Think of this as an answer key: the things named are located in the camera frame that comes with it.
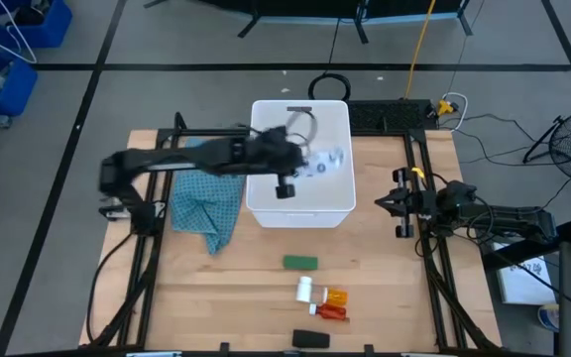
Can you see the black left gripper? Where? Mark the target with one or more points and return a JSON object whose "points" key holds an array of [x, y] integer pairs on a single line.
{"points": [[275, 154]]}

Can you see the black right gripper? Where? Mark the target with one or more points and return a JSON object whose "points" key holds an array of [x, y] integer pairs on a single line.
{"points": [[423, 205]]}

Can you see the white pouch with black circles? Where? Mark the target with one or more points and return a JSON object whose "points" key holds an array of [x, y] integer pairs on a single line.
{"points": [[326, 161]]}

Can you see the green rectangular block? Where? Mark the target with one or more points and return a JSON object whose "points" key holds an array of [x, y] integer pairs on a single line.
{"points": [[300, 263]]}

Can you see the orange pill bottle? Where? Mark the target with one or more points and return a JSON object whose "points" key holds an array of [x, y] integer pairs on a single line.
{"points": [[337, 297]]}

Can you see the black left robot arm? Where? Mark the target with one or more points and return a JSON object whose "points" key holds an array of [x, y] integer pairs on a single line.
{"points": [[166, 158]]}

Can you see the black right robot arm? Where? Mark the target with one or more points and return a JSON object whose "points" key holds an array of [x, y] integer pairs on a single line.
{"points": [[513, 218]]}

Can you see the white plastic bin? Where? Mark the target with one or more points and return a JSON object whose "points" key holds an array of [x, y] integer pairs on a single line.
{"points": [[315, 208]]}

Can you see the blue storage bin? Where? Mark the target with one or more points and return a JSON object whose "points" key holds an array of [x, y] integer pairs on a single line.
{"points": [[52, 30], [18, 94]]}

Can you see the yellow tag on gripper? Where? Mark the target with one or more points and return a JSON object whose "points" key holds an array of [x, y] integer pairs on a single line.
{"points": [[417, 172]]}

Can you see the yellow plug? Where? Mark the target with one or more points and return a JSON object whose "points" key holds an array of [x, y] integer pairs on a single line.
{"points": [[445, 106]]}

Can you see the teal patterned cloth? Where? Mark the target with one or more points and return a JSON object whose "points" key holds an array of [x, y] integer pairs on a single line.
{"points": [[201, 208]]}

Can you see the white pill bottle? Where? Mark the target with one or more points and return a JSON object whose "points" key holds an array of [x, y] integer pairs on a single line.
{"points": [[304, 290]]}

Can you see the white paper box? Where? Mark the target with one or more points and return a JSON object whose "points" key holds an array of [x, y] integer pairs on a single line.
{"points": [[523, 282]]}

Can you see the black partition with feet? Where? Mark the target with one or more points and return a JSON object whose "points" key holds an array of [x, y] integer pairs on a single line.
{"points": [[315, 6]]}

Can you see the black rectangular block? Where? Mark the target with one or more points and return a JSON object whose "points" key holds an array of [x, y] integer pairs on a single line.
{"points": [[311, 339]]}

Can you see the black floor fan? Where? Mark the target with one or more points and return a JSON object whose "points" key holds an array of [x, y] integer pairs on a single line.
{"points": [[570, 144]]}

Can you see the white blue rimmed object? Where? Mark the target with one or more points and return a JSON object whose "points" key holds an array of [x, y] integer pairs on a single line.
{"points": [[549, 317]]}

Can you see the black metal table frame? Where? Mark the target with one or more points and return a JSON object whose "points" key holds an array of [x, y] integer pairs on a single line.
{"points": [[417, 149]]}

